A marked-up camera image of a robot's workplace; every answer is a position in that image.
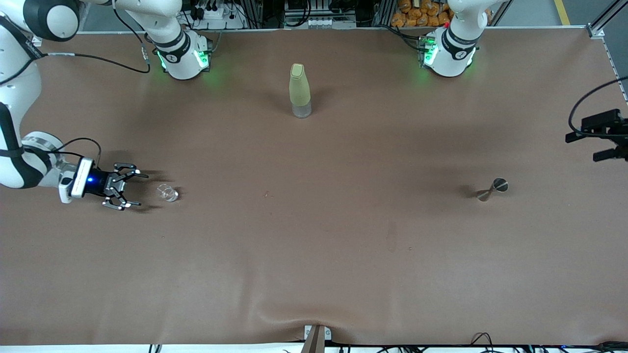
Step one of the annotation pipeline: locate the clear glass beaker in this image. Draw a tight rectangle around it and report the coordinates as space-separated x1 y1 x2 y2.
156 183 180 203

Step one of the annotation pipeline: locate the steel double jigger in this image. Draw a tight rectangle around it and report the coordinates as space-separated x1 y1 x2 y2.
476 177 510 202

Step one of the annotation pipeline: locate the white power strip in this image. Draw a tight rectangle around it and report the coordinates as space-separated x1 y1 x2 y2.
194 0 246 30

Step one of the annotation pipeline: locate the yellow-green bottle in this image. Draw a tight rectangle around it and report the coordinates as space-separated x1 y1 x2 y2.
288 63 313 119

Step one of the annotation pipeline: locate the orange snack bags pile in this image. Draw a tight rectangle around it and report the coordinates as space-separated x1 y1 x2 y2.
391 0 492 27

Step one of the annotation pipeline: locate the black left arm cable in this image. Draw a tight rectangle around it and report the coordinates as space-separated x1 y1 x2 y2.
568 76 628 138

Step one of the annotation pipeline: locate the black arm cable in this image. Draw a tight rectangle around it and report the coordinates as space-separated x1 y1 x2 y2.
568 76 628 138
0 0 151 170

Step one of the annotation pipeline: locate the aluminium frame strut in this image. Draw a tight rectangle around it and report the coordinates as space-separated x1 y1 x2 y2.
586 0 628 39

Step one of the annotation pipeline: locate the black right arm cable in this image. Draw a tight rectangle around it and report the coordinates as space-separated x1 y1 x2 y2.
0 0 151 170

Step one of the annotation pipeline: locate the grey bracket with post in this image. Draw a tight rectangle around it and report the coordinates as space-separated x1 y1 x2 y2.
304 325 332 353

